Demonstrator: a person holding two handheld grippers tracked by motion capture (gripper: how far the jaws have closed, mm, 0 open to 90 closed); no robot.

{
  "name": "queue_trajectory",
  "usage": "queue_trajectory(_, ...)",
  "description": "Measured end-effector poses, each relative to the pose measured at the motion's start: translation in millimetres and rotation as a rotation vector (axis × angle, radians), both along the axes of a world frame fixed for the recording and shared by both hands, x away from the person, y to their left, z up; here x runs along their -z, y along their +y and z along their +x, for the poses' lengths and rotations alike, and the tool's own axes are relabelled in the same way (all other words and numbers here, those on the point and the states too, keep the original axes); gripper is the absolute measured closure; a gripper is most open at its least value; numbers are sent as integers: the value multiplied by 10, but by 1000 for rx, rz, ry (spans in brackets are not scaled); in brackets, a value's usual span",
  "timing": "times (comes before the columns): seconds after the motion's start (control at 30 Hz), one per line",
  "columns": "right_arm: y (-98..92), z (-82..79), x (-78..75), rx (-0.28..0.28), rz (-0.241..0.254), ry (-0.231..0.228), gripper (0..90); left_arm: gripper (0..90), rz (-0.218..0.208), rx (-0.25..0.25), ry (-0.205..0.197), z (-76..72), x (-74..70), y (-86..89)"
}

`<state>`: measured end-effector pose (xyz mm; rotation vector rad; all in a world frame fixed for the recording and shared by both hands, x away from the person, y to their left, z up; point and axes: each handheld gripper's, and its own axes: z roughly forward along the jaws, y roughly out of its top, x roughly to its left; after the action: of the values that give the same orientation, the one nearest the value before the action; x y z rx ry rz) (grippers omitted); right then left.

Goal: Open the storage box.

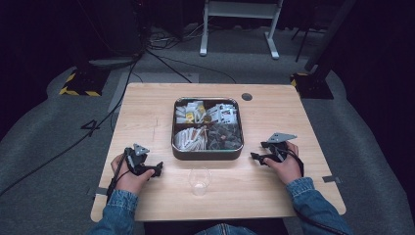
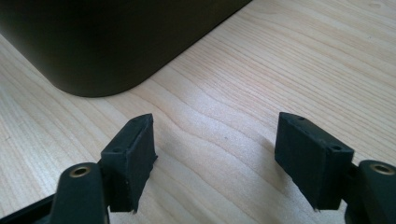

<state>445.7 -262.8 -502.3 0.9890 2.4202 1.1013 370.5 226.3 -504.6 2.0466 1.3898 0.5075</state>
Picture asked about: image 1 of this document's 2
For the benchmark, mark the person's left hand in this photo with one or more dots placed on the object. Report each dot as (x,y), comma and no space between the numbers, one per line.
(129,182)

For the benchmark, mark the black yellow-striped stand base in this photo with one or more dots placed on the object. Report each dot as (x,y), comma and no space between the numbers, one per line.
(313,86)
(84,81)

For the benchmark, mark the person's lap in jeans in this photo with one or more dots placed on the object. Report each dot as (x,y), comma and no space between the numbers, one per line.
(225,230)

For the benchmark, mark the grey slanted metal post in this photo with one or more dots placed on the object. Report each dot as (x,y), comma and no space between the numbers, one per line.
(329,32)

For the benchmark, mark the pile of dark packets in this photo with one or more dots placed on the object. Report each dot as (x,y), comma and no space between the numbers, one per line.
(225,137)

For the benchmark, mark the person's right hand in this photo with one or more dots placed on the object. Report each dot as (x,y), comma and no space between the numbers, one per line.
(288,169)

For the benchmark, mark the brown four-compartment box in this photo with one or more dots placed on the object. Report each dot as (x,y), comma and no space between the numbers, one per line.
(207,156)

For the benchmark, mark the black tripod legs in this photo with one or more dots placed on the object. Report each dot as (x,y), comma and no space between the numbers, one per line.
(305,42)

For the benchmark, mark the grey tape piece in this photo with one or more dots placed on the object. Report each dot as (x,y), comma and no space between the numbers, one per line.
(99,191)
(331,179)

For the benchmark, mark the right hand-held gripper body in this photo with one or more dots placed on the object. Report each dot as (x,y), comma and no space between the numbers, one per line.
(280,150)

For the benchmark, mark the pile of white red-print packets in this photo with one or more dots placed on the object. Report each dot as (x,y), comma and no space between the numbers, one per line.
(223,113)

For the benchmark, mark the pile of white brown sticks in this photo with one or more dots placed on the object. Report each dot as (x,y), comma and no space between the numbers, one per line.
(189,138)

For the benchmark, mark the transparent box lid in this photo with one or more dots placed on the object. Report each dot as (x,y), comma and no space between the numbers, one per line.
(208,123)

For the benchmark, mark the white metal stand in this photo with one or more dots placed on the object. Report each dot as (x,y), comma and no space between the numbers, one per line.
(239,9)

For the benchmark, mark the clear plastic cup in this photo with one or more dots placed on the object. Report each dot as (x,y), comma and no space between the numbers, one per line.
(199,182)

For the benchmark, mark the round grey table grommet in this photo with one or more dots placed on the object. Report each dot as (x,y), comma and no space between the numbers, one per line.
(246,96)

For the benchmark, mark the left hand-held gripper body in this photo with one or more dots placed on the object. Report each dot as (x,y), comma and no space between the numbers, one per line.
(135,161)

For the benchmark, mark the pile of white yellow packets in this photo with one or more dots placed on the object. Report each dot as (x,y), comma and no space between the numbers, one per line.
(191,112)

